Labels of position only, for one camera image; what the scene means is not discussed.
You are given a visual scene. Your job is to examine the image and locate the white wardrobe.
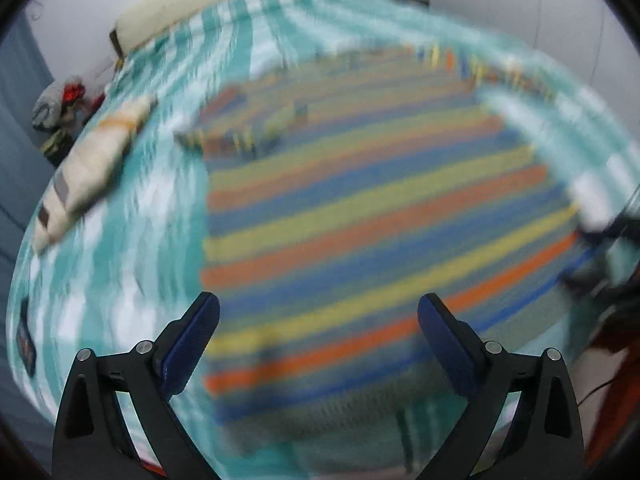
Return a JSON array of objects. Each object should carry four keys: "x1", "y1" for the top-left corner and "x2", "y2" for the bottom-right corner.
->
[{"x1": 432, "y1": 0, "x2": 639, "y2": 133}]

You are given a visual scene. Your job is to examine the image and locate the pile of clothes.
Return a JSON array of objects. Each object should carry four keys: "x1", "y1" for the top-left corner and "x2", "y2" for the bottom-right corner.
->
[{"x1": 32, "y1": 76, "x2": 105, "y2": 167}]

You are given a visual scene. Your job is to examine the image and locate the beige patchwork pillow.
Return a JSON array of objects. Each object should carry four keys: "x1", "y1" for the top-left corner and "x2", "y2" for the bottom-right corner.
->
[{"x1": 32, "y1": 94, "x2": 157, "y2": 254}]

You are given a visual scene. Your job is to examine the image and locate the striped knit sweater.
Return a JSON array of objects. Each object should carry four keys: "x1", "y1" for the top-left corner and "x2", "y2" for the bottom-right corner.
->
[{"x1": 175, "y1": 48, "x2": 582, "y2": 453}]

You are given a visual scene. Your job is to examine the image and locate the blue curtain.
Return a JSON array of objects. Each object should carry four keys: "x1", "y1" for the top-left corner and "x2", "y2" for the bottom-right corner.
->
[{"x1": 1, "y1": 11, "x2": 52, "y2": 469}]

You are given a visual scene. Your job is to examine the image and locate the orange fleece trousers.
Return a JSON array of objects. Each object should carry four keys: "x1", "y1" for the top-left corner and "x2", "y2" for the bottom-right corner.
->
[{"x1": 586, "y1": 308, "x2": 639, "y2": 466}]

